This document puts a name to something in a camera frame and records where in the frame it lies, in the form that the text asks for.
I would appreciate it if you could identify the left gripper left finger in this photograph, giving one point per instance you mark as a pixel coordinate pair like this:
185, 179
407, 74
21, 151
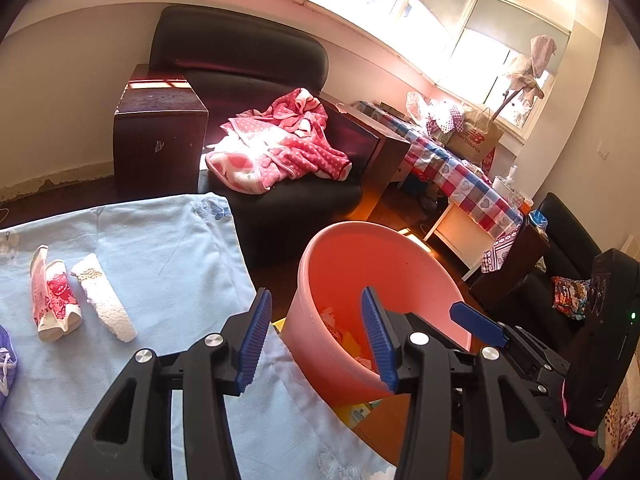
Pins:
128, 435

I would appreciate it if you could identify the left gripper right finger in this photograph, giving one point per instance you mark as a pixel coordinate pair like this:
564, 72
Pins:
430, 460

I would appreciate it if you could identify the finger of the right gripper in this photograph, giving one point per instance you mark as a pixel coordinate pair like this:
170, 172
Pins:
479, 325

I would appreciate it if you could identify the crushed pink paper cup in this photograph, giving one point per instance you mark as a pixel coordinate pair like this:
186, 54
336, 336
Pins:
55, 310

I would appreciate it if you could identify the black sofa right side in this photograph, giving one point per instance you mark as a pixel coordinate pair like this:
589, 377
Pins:
526, 288

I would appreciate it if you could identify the colourful snack bag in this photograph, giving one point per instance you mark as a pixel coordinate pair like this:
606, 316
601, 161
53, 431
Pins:
570, 297

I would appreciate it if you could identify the white bench table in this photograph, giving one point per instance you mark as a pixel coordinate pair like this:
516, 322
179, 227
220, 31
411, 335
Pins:
453, 227

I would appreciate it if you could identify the checkered tablecloth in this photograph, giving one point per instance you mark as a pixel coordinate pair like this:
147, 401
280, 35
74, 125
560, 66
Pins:
429, 162

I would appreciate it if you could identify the purple face mask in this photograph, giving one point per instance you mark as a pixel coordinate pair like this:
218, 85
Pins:
8, 365

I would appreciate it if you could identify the white foam piece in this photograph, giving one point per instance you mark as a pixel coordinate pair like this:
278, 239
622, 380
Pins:
101, 295

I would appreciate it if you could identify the light blue table cloth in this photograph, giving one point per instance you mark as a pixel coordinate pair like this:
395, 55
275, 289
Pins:
177, 268

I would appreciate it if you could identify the pink plastic bucket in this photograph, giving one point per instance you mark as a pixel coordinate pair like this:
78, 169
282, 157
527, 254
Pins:
323, 328

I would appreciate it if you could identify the brown paper shopping bag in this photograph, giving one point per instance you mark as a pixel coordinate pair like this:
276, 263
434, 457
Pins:
480, 134

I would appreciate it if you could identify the dark wooden right cabinet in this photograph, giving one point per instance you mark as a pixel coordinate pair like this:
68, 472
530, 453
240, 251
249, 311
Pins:
374, 150

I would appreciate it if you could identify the pink polka dot blanket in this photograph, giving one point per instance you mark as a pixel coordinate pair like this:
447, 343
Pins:
284, 142

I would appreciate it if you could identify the dark wooden side cabinet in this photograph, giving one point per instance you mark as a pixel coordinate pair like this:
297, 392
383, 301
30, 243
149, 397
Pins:
159, 130

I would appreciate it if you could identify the black leather armchair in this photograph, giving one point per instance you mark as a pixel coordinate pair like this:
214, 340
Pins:
236, 62

